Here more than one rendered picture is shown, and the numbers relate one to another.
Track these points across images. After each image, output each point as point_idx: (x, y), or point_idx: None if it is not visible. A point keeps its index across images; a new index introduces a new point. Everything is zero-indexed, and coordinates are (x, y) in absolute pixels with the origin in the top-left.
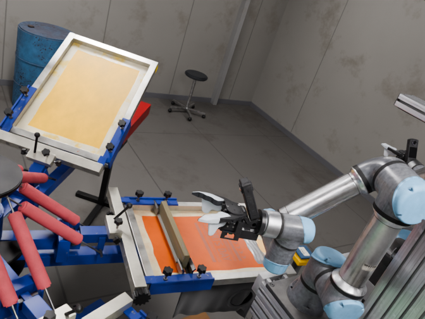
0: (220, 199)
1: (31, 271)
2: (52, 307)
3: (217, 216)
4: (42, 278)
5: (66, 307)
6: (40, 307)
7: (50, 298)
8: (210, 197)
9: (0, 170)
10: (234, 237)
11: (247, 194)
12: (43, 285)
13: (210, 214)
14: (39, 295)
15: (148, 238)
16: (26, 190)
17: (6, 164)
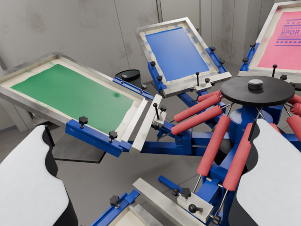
0: (280, 223)
1: (229, 169)
2: (220, 205)
3: (15, 169)
4: (228, 179)
5: (208, 207)
6: (207, 192)
7: (224, 198)
8: (256, 162)
9: (273, 92)
10: None
11: None
12: (225, 184)
13: (37, 141)
14: (217, 187)
15: None
16: (290, 120)
17: (283, 90)
